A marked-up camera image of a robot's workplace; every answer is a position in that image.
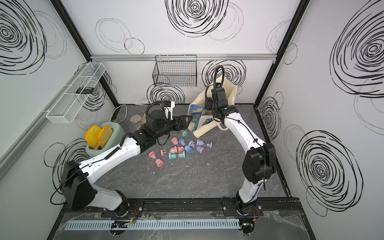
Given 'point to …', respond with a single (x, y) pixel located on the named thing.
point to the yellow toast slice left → (91, 135)
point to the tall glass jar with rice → (135, 118)
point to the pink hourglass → (174, 140)
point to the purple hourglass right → (210, 145)
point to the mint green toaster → (113, 142)
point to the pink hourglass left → (159, 163)
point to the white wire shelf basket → (68, 105)
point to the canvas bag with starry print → (200, 120)
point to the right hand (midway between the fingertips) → (213, 99)
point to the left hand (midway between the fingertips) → (187, 117)
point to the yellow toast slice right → (104, 134)
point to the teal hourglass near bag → (184, 133)
